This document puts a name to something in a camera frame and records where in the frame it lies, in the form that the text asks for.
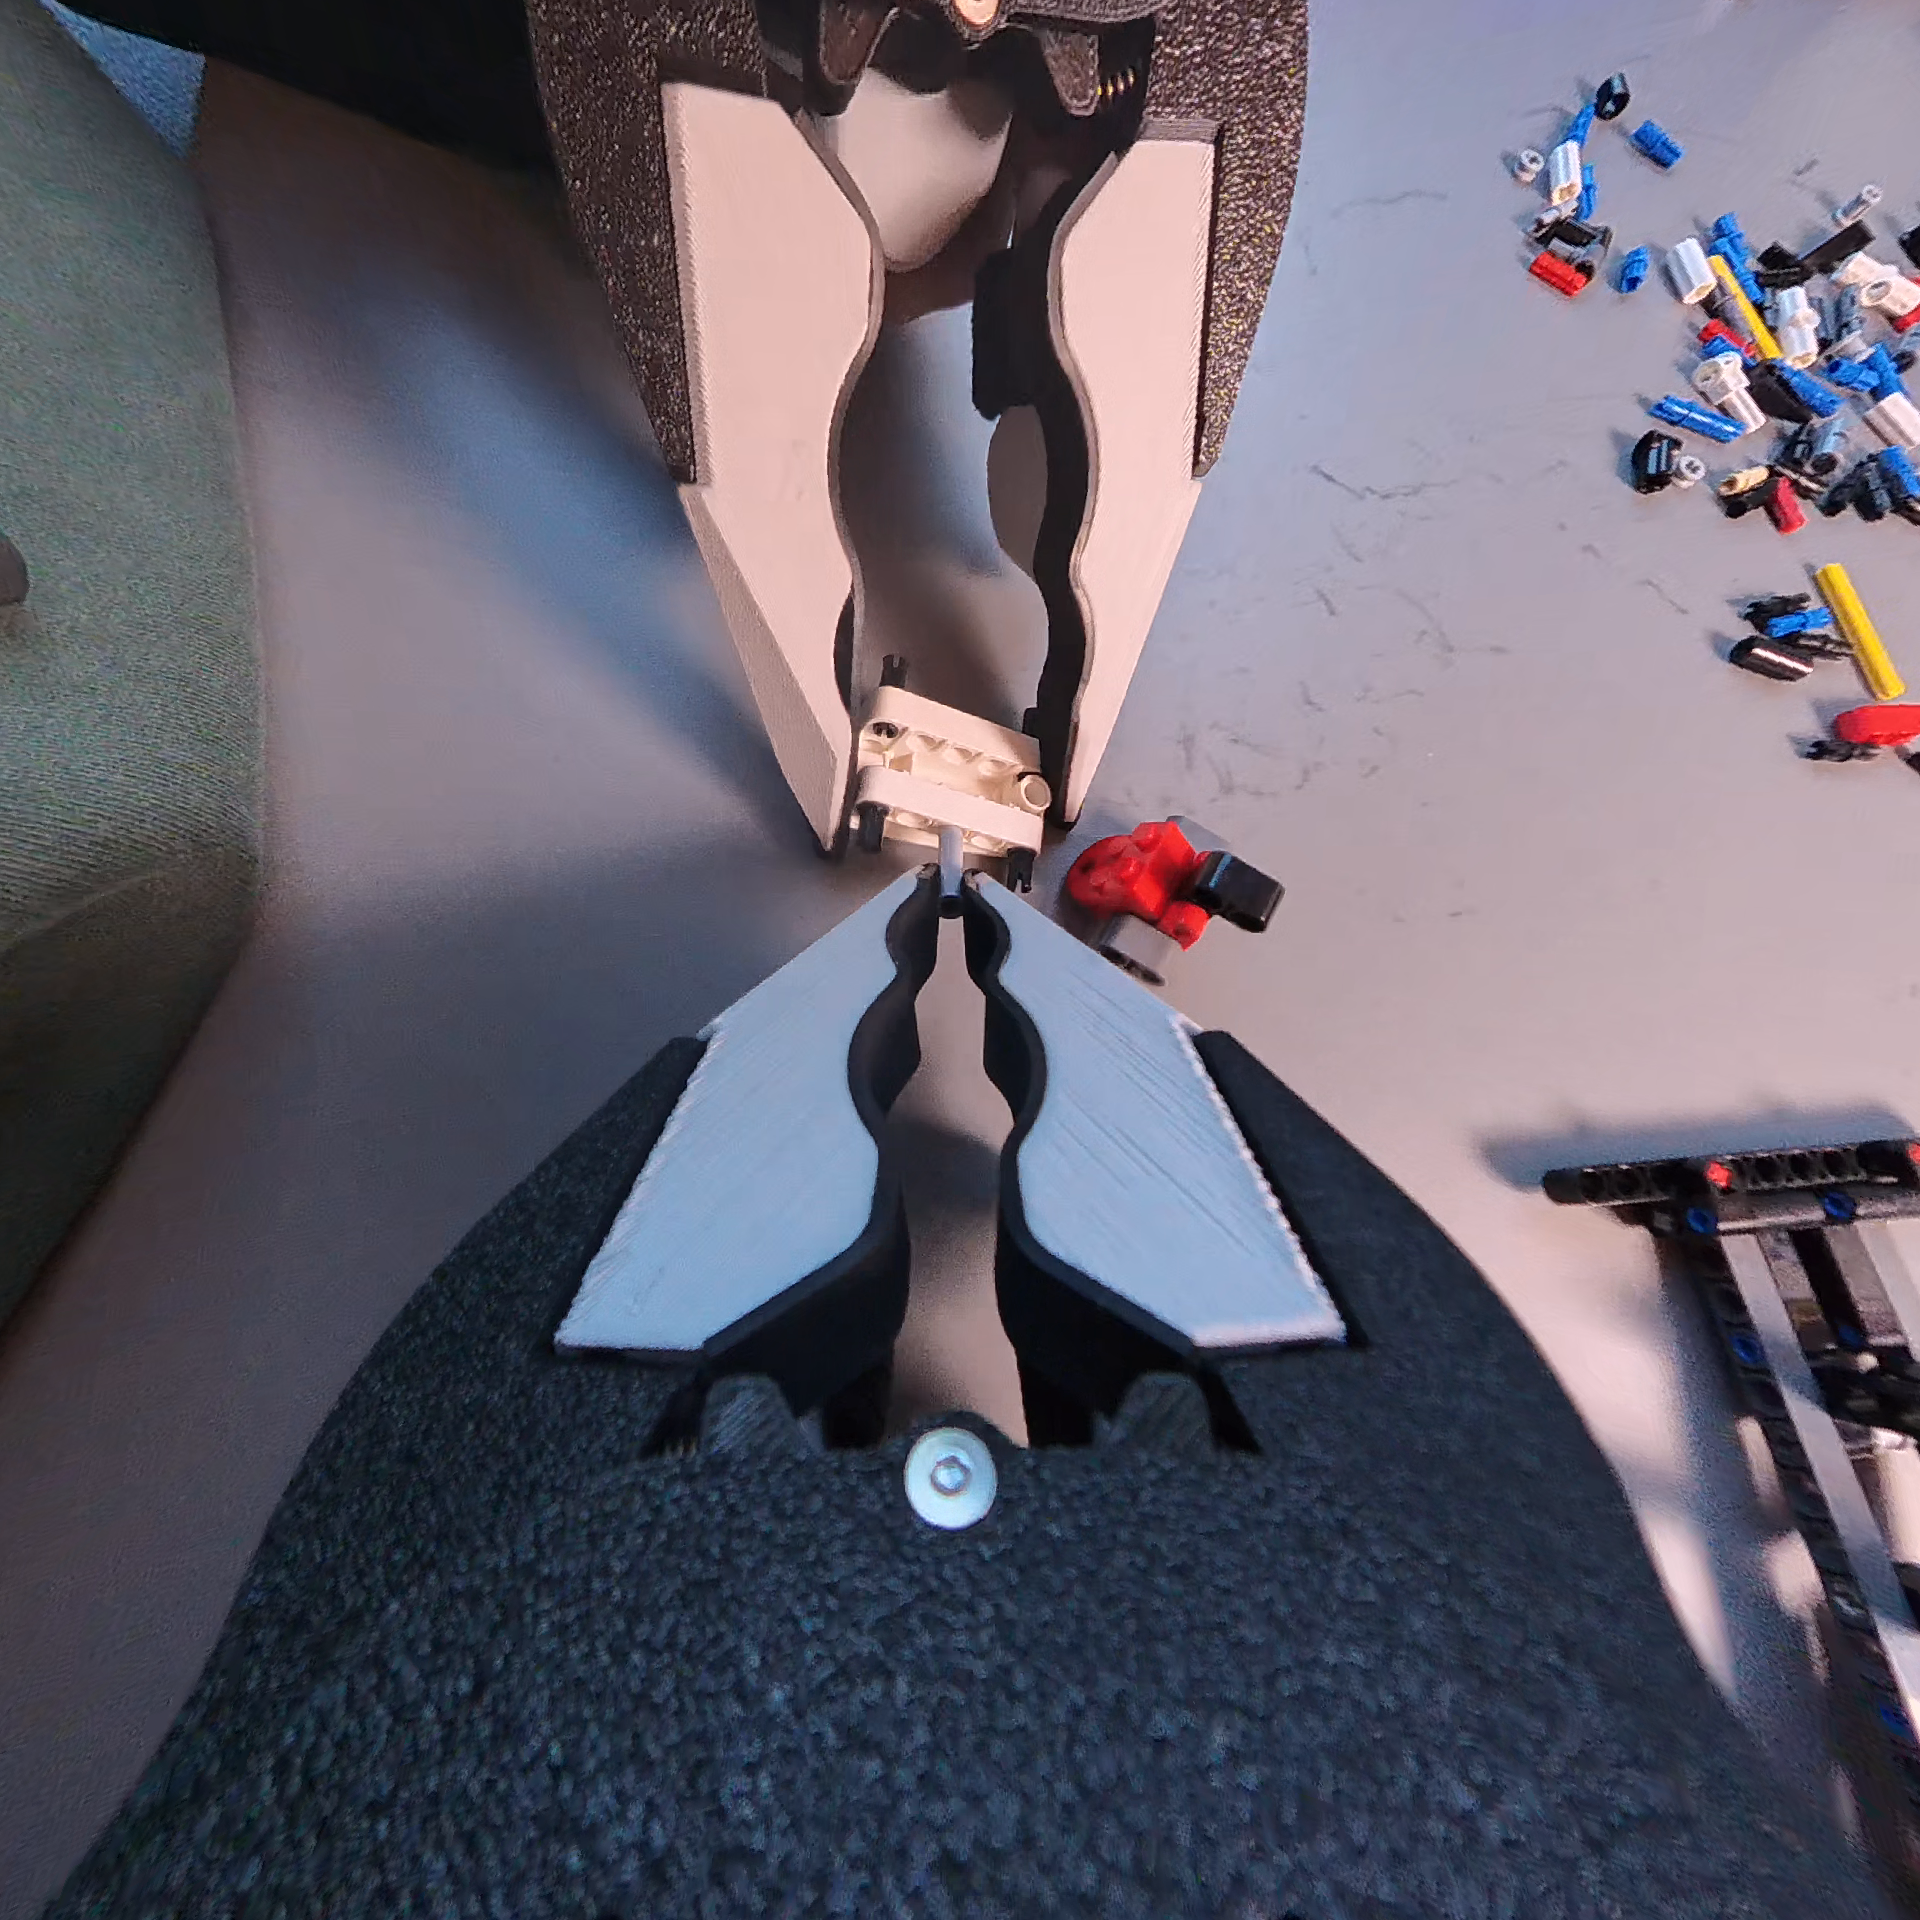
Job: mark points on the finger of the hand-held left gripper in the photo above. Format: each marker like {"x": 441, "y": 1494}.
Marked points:
{"x": 767, "y": 363}
{"x": 1142, "y": 393}

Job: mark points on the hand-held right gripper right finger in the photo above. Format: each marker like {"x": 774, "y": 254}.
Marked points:
{"x": 1156, "y": 1187}

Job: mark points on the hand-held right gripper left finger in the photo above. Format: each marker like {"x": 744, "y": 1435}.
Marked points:
{"x": 750, "y": 1187}

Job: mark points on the red toy brick piece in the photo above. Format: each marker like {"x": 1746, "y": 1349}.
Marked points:
{"x": 1156, "y": 876}

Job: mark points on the small grey pin piece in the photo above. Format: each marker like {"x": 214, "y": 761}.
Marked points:
{"x": 950, "y": 873}

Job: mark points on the white toy brick piece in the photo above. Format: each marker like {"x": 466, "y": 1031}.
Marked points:
{"x": 956, "y": 777}

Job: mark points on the pile of small toy bricks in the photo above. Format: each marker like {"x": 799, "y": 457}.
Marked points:
{"x": 1773, "y": 332}

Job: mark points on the grey desk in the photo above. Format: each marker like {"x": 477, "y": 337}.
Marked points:
{"x": 391, "y": 901}

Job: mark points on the toy vehicle chassis build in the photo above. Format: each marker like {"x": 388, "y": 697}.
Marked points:
{"x": 1801, "y": 1260}

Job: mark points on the green sweatshirt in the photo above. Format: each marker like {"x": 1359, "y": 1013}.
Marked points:
{"x": 105, "y": 662}

